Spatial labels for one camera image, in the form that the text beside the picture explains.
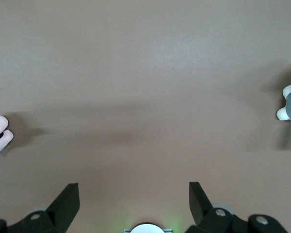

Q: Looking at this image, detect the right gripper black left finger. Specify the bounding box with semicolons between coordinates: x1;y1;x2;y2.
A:
0;183;81;233

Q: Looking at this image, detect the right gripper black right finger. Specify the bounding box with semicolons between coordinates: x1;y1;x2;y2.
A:
185;182;290;233

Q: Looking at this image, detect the pale pink plush dog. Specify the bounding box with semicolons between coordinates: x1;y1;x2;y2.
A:
0;115;15;160

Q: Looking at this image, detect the brown table cover mat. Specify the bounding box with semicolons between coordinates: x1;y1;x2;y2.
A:
0;0;291;233

